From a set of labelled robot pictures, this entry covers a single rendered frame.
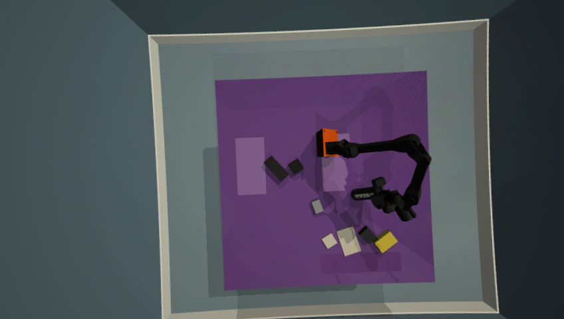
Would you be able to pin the yellow rectangular block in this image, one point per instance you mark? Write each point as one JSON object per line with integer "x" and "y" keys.
{"x": 384, "y": 241}

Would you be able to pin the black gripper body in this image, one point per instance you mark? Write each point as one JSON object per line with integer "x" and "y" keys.
{"x": 378, "y": 183}

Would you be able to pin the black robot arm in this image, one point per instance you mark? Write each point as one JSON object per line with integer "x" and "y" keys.
{"x": 409, "y": 144}

